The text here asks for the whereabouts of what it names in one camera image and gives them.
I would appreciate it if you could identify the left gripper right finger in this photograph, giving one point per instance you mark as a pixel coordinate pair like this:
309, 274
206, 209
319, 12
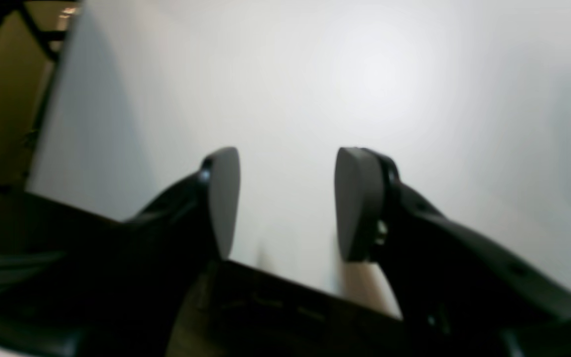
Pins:
460, 294

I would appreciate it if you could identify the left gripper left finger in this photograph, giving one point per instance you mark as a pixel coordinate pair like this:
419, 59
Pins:
120, 297

